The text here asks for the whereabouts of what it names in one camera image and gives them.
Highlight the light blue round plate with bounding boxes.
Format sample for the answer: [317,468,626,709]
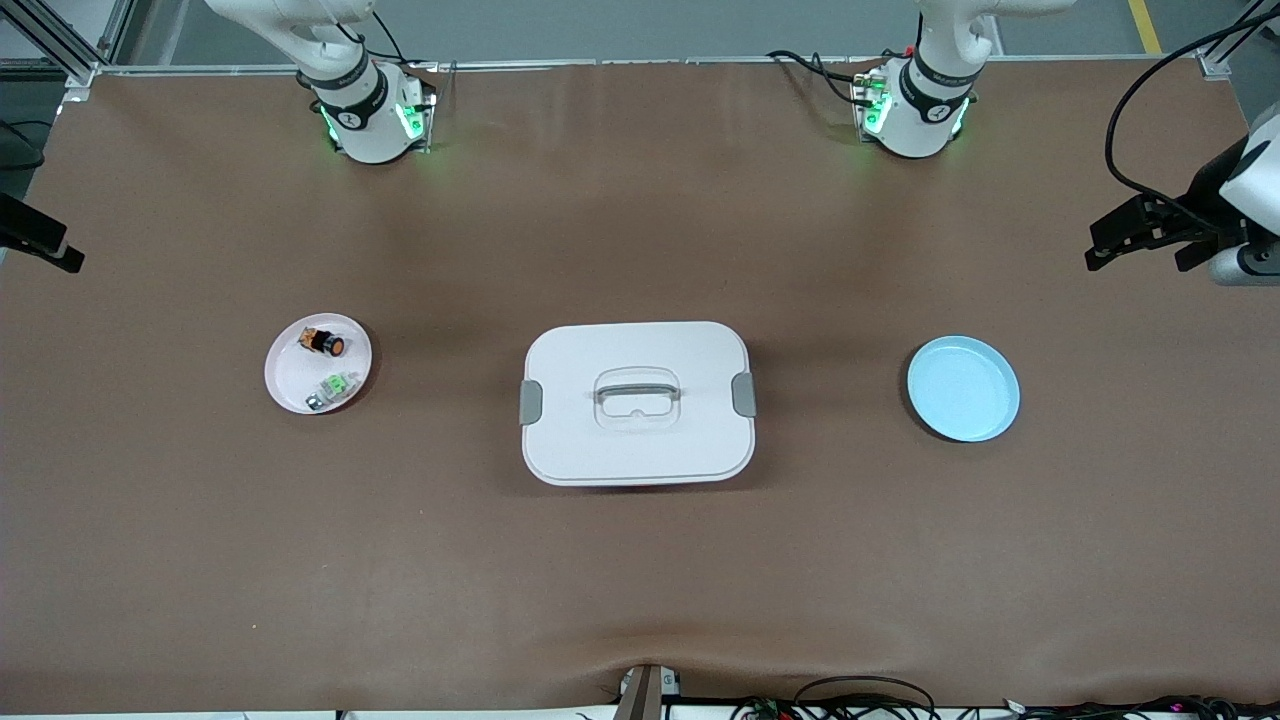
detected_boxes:
[906,335,1022,444]

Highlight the black base cable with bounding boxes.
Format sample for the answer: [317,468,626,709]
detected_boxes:
[340,10,441,76]
[766,48,881,106]

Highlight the aluminium frame post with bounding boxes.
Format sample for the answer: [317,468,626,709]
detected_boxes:
[1197,0,1280,81]
[0,0,136,106]

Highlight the brown table mat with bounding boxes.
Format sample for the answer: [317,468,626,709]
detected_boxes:
[0,60,1280,713]

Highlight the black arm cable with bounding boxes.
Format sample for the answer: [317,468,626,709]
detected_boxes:
[1104,10,1280,226]
[0,120,47,171]

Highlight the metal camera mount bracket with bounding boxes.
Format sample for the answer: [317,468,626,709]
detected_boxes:
[613,663,683,720]

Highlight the white lidded box grey clips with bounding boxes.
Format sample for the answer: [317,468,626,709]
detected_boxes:
[519,320,758,488]

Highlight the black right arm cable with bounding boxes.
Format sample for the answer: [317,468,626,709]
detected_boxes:
[0,120,47,171]

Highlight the black looped cable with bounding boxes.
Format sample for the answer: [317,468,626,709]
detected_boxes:
[793,676,938,720]

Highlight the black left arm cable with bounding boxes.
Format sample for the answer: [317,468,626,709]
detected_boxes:
[1104,10,1280,226]

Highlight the green push-button switch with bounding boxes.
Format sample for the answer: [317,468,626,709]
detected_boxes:
[306,372,361,413]

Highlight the pink round plate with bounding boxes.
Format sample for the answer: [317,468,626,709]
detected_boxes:
[264,313,374,416]

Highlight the bundled cables with connectors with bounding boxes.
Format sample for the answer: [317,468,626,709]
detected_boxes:
[1000,693,1280,720]

